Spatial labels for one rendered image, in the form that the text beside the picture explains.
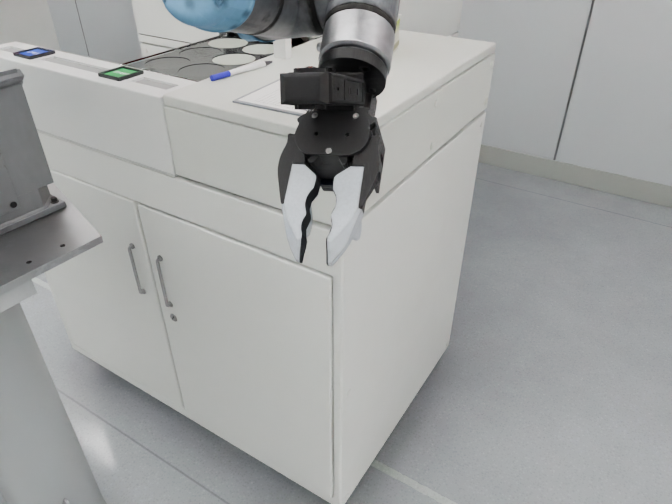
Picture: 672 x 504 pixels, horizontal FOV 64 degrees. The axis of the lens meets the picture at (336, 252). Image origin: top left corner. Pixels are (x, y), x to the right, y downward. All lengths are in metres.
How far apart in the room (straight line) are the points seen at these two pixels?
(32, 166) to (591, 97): 2.40
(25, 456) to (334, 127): 0.90
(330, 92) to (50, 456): 0.96
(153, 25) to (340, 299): 1.26
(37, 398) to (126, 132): 0.50
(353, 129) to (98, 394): 1.42
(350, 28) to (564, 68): 2.29
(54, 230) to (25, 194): 0.07
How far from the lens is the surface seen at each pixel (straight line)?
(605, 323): 2.08
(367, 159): 0.50
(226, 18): 0.53
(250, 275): 0.99
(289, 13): 0.62
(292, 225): 0.49
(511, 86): 2.90
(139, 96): 0.99
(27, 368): 1.10
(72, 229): 0.90
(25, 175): 0.93
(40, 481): 1.26
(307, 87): 0.45
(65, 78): 1.15
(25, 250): 0.88
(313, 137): 0.52
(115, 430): 1.69
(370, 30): 0.57
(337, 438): 1.14
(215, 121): 0.88
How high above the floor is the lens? 1.25
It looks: 34 degrees down
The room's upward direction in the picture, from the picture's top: straight up
